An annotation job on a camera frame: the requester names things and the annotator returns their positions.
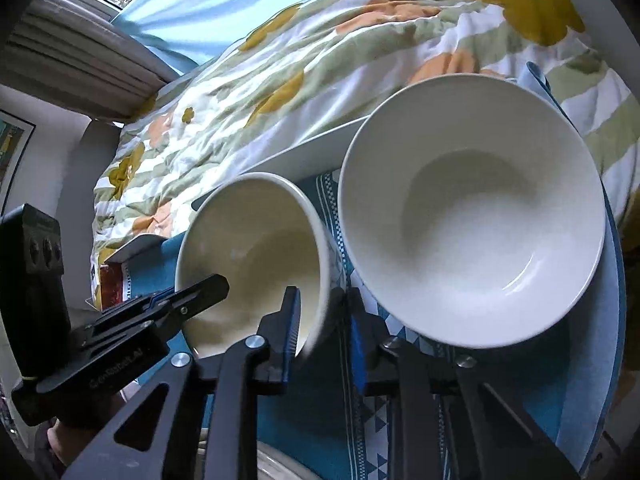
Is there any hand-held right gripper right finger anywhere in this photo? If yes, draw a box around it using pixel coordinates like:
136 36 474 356
345 287 584 480

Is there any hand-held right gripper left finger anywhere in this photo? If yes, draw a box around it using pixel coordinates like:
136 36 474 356
60 285 304 480

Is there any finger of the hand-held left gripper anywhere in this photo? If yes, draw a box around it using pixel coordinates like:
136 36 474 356
75 274 231 348

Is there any cream bowl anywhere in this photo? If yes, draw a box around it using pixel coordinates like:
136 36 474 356
175 172 346 361

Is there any person's left hand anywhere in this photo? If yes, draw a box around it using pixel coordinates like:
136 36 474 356
46 416 108 476

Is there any blue patterned cloth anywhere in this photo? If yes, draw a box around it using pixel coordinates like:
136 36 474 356
300 170 451 480

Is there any teal towel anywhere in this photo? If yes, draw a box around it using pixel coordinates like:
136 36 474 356
120 170 626 480

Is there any grey bed headboard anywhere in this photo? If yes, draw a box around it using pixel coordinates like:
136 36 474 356
70 120 126 311

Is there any plain white deep plate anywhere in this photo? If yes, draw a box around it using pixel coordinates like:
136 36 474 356
337 74 607 350

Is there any white tray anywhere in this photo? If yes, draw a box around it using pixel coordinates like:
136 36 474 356
107 115 373 266

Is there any grey-brown curtain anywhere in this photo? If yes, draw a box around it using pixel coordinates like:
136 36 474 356
0 0 173 123

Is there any light blue mat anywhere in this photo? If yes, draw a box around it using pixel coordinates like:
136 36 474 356
520 60 627 466

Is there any floral blanket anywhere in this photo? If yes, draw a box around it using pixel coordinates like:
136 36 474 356
90 0 640 311

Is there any light blue hanging cloth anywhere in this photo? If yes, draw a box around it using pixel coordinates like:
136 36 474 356
110 0 371 70

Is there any framed wall picture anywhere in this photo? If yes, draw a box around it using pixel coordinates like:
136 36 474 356
0 109 37 201

